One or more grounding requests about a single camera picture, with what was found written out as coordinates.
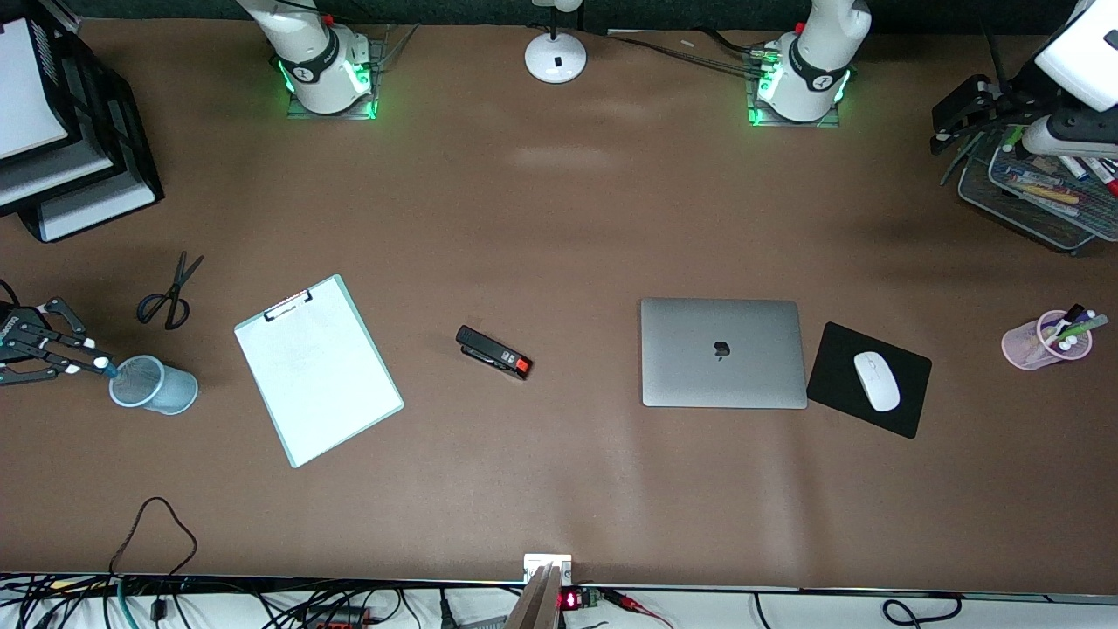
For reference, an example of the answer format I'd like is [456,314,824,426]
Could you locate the pink translucent cup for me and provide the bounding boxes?
[1001,310,1094,371]

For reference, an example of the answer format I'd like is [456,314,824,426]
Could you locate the mint clipboard with white paper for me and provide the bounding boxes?
[233,273,405,469]

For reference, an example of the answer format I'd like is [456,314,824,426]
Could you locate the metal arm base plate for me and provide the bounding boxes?
[747,48,844,129]
[286,39,385,121]

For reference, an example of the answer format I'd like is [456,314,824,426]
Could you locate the black mouse pad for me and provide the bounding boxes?
[805,321,933,439]

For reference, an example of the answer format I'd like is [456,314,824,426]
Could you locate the black scissors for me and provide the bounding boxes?
[136,252,206,331]

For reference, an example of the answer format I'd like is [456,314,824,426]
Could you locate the white paper sheet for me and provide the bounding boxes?
[39,175,160,243]
[0,17,72,162]

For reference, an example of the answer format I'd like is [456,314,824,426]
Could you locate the grey laptop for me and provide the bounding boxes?
[640,298,809,410]

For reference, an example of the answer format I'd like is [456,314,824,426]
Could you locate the black stapler with red end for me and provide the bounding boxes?
[455,325,534,382]

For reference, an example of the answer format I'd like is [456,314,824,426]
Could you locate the wooden camera stand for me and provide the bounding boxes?
[505,563,564,629]

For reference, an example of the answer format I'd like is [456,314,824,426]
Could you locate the white lamp base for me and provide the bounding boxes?
[524,0,588,86]

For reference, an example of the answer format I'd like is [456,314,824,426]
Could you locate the black stacked paper tray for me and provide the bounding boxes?
[0,0,165,244]

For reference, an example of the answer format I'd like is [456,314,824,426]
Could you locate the black mesh desk tray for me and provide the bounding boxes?
[942,131,1118,254]

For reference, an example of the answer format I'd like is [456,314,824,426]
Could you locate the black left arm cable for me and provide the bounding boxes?
[983,24,1014,88]

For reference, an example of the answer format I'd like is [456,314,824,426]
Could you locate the black looped cable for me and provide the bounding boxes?
[108,496,198,579]

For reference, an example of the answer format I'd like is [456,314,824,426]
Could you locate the white mounting plate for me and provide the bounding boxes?
[523,553,574,586]

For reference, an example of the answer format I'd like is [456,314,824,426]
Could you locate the black base cables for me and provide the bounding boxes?
[611,31,778,79]

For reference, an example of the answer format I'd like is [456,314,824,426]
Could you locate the blue mesh pen cup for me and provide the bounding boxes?
[108,354,199,416]

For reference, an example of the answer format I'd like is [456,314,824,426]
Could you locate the white computer mouse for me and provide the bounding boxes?
[853,351,901,413]

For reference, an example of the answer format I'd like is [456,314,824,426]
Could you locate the red and black wire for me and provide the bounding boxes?
[603,590,675,629]

